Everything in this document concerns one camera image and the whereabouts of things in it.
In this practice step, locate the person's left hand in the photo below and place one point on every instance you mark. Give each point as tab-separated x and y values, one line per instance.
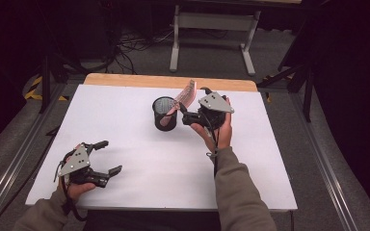
75	191

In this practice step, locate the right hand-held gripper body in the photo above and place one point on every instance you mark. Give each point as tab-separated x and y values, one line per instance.
215	104

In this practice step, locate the person's right hand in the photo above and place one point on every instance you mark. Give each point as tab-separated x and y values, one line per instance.
224	136

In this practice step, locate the yellow black floor tape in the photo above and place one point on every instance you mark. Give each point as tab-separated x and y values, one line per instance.
33	89

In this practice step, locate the black metal stand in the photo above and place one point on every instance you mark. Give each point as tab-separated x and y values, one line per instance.
46	83
306	93

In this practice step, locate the pink hairbrush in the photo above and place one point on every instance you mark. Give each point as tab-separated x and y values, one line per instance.
186	94

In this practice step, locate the black mesh pen cup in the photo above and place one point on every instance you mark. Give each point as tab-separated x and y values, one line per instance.
164	122

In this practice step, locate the metal stand frame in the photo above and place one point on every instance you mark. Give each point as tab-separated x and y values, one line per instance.
215	20

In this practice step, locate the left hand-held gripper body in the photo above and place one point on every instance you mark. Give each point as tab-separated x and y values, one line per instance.
75	162

